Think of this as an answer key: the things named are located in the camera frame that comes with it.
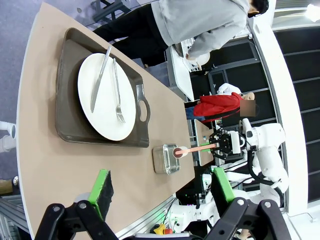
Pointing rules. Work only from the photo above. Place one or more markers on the person right hand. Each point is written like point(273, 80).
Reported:
point(191, 56)

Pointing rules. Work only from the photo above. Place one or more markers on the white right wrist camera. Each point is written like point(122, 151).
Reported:
point(235, 142)

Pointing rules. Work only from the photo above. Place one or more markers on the wooden block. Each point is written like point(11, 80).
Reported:
point(5, 187)

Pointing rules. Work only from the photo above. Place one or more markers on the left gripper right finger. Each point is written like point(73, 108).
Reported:
point(223, 187)

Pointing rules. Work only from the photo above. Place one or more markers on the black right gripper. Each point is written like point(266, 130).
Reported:
point(225, 143)

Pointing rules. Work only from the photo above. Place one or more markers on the white plastic pipe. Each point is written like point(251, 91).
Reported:
point(6, 145)
point(8, 128)

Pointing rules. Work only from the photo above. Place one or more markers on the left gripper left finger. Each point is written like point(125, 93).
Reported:
point(98, 190)

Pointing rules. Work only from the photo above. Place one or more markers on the person in grey hoodie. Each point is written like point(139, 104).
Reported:
point(200, 20)

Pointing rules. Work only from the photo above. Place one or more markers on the large white plate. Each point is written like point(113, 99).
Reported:
point(106, 120)

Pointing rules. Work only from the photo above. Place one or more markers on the yellow emergency stop button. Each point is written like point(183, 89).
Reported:
point(160, 228)

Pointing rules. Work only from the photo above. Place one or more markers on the dark grey stool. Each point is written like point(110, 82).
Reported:
point(105, 15)

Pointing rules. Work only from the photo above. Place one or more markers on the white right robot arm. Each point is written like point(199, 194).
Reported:
point(270, 135)

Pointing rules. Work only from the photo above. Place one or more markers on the silver table knife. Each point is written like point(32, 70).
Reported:
point(96, 93)

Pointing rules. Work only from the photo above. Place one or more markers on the silver fork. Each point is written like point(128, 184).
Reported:
point(120, 112)

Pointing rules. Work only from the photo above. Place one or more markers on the white round dish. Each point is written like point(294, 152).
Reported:
point(203, 59)

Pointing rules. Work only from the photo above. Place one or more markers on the dark brown serving tray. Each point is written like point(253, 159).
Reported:
point(67, 112)

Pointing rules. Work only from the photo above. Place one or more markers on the white table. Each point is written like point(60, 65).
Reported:
point(180, 77)

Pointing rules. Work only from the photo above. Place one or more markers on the aluminium profile frame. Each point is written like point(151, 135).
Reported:
point(10, 212)

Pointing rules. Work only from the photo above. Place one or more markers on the person in red jacket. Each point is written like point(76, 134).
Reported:
point(215, 107)

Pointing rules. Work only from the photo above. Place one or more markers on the person right forearm grey sleeve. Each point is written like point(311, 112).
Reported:
point(210, 40)

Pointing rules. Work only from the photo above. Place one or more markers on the rectangular steel container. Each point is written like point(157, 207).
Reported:
point(160, 160)

